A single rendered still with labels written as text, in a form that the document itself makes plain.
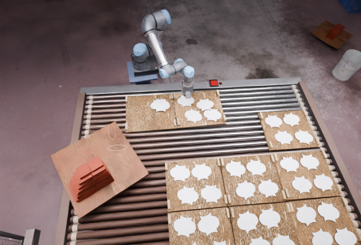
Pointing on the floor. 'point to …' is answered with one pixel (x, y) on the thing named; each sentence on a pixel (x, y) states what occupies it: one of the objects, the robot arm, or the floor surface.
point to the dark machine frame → (31, 237)
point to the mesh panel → (13, 237)
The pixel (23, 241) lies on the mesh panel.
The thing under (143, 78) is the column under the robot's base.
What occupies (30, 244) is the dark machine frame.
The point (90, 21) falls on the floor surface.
